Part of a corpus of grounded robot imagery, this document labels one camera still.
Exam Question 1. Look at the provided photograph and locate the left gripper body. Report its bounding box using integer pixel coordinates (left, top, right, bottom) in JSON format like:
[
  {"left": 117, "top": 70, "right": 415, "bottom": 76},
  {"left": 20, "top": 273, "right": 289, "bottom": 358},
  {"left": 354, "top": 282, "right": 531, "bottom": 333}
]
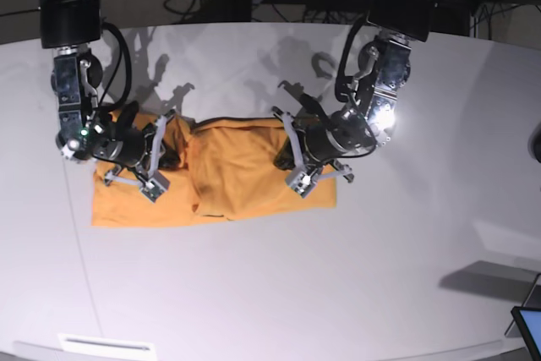
[{"left": 272, "top": 107, "right": 354, "bottom": 199}]

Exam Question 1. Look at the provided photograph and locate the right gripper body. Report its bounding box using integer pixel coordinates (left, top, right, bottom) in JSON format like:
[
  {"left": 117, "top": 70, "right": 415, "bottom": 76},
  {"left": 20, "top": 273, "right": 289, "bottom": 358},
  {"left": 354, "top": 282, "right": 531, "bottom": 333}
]
[{"left": 103, "top": 109, "right": 175, "bottom": 203}]

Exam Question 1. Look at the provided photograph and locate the yellow T-shirt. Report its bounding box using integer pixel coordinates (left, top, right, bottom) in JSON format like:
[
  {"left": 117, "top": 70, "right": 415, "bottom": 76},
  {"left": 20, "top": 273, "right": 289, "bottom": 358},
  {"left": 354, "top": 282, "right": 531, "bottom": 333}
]
[{"left": 91, "top": 117, "right": 336, "bottom": 228}]

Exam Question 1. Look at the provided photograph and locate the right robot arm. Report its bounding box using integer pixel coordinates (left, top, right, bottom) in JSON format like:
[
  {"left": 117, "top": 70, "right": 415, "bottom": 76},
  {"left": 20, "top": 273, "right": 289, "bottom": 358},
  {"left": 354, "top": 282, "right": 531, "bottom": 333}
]
[{"left": 39, "top": 0, "right": 175, "bottom": 202}]

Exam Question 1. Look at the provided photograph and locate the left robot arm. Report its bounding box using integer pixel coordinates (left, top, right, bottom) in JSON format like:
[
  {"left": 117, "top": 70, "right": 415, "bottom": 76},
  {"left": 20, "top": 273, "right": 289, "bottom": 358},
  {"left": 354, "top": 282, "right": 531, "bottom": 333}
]
[{"left": 272, "top": 0, "right": 438, "bottom": 198}]

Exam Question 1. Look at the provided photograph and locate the white label strip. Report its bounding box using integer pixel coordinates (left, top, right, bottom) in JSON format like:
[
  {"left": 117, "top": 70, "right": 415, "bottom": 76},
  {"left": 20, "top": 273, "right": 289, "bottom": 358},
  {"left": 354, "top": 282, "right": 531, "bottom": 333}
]
[{"left": 58, "top": 333, "right": 155, "bottom": 353}]

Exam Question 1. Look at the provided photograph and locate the dark round object at edge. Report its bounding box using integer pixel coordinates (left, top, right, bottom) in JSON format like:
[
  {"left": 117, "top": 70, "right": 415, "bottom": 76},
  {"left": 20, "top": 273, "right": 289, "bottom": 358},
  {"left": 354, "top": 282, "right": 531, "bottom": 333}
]
[{"left": 528, "top": 125, "right": 541, "bottom": 163}]

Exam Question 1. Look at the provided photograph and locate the tablet screen on stand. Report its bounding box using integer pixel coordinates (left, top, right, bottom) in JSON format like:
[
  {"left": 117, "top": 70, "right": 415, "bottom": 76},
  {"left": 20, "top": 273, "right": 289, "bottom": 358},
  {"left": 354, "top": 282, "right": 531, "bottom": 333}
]
[{"left": 505, "top": 274, "right": 540, "bottom": 361}]

